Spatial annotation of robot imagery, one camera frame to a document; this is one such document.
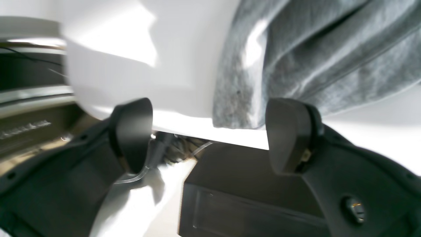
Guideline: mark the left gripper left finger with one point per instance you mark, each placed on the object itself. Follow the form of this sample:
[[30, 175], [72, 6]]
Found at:
[[58, 193]]

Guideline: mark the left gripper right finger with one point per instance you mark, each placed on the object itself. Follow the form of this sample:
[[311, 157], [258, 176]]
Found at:
[[360, 192]]

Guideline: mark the grey t-shirt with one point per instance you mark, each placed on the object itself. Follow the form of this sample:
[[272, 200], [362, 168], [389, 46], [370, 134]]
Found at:
[[337, 55]]

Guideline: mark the dark box under table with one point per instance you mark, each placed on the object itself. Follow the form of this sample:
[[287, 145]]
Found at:
[[232, 191]]

